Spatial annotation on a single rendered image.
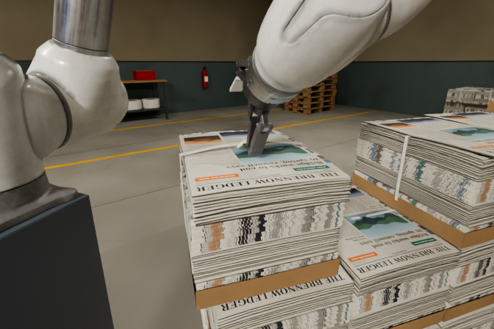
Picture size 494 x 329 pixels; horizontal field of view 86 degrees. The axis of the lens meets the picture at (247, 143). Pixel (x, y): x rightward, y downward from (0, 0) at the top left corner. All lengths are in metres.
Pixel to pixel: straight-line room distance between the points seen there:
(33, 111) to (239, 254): 0.42
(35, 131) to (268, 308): 0.51
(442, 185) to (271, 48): 0.61
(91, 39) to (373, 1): 0.52
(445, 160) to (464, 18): 6.96
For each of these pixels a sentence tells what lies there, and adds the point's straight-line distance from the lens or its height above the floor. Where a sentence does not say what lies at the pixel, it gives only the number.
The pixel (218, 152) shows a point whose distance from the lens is 0.59.
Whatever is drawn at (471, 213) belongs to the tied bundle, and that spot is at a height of 0.93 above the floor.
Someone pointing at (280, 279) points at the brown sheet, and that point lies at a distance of 0.56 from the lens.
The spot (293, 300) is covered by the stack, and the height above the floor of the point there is 0.82.
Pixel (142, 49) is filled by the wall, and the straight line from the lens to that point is 7.10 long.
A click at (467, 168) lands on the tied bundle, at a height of 1.03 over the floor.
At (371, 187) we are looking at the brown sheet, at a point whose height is 0.86.
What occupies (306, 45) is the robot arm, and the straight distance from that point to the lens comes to 0.27.
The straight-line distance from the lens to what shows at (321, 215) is 0.53.
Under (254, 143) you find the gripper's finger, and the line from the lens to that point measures 0.49.
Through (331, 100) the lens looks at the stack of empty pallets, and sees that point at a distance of 7.73.
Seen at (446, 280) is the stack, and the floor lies 0.74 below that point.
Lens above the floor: 1.25
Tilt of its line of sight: 17 degrees down
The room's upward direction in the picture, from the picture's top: straight up
